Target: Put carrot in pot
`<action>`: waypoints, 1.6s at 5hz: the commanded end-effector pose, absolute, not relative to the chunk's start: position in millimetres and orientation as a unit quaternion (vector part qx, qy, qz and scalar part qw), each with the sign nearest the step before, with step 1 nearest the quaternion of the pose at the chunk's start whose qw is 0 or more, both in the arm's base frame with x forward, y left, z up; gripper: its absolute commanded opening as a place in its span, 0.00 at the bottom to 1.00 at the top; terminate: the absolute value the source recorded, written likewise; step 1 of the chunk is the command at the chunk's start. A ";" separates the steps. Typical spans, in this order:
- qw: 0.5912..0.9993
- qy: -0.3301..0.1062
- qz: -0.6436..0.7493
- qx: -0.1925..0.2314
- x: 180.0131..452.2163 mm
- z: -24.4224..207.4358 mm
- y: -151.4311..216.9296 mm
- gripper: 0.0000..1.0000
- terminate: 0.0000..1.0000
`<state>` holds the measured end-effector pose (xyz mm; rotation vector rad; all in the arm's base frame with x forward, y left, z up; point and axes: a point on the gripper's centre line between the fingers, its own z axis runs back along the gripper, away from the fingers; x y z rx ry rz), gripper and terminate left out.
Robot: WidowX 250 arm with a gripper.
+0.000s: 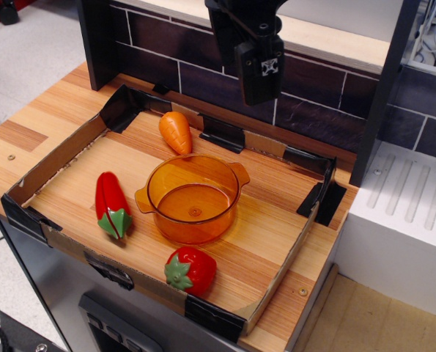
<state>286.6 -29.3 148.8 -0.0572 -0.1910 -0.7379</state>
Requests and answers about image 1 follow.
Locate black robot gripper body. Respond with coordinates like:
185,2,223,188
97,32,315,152
205,0,284,70

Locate cardboard fence with black tape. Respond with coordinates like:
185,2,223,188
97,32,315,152
1,85,346,342

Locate white toy sink drainboard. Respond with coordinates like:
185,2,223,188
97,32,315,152
335,142,436,315

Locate red toy strawberry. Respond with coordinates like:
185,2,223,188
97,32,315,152
164,246,217,296

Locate dark left cabinet post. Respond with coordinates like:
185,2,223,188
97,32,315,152
76,0,119,91

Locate light wooden shelf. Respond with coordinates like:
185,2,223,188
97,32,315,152
109,0,391,76

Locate grey oven control panel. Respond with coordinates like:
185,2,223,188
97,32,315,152
78,294,213,351

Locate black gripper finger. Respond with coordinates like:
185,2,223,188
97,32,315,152
234,35,284,106

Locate orange toy carrot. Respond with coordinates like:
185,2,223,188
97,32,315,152
159,111,193,155

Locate transparent orange plastic pot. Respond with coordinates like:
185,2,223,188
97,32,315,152
135,154,250,245

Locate red toy chili pepper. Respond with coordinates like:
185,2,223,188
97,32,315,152
95,172,133,239

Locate dark upright cabinet post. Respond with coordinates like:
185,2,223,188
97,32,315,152
350,1,420,187

